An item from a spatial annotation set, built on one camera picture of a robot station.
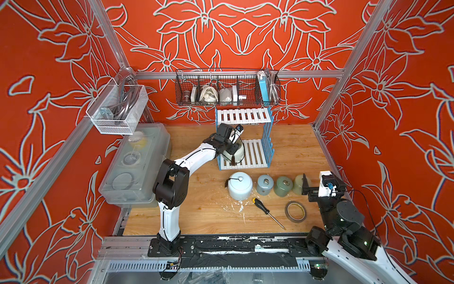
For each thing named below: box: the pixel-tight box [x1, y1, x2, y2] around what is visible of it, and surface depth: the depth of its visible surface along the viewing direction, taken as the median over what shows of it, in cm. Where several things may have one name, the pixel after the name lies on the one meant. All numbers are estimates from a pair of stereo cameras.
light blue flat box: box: [256, 70, 270, 106], surface depth 87 cm
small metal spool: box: [183, 89, 191, 102], surface depth 94 cm
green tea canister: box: [273, 175, 294, 198], surface depth 85 cm
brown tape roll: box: [284, 200, 307, 224], surface depth 83 cm
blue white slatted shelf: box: [215, 106, 275, 171], surface depth 99 cm
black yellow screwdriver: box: [251, 197, 287, 231], surface depth 85 cm
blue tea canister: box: [255, 174, 274, 196], surface depth 85 cm
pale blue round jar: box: [227, 171, 254, 201], surface depth 83 cm
